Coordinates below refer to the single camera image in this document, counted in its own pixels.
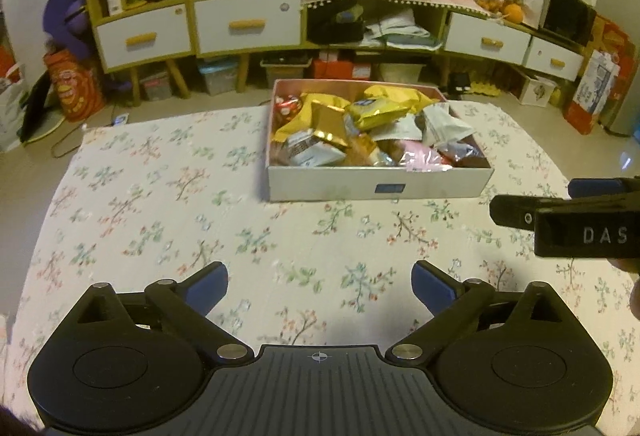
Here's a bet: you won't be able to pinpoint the red storage box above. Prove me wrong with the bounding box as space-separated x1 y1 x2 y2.
310 58 372 81

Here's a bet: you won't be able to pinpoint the crumpled yellow snack bag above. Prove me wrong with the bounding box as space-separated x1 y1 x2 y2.
363 84 439 115

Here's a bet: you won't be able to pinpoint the yellow biscuit packet blue logo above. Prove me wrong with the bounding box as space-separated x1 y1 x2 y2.
346 96 409 131

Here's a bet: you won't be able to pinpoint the small red snack packet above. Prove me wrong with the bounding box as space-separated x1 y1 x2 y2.
274 95 303 123

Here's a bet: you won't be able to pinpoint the purple plush toy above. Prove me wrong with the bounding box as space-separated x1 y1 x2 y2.
42 0 94 60

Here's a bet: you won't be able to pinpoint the floral tablecloth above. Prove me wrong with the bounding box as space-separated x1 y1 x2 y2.
1 103 639 435

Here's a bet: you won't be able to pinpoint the ribbed yellow snack bag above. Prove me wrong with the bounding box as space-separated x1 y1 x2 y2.
272 93 350 148

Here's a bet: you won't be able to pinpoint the orange patterned bag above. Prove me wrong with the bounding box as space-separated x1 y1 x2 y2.
43 50 105 122

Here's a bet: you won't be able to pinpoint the pink snack packet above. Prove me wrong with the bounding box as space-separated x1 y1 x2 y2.
398 141 452 173

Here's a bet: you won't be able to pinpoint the pink cardboard box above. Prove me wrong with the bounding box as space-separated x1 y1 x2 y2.
265 79 494 202

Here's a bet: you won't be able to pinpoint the white brown snack packet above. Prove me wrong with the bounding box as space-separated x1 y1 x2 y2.
285 130 346 167

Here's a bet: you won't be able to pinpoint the white snack bag black text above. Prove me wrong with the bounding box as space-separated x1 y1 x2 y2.
420 103 475 147

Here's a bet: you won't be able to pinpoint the silver blue snack packet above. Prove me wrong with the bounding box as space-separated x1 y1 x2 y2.
369 113 423 141

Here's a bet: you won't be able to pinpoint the black microwave oven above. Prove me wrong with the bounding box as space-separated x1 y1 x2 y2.
521 0 597 45

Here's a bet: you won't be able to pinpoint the wooden cabinet white drawers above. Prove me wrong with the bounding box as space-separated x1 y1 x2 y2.
87 0 584 81

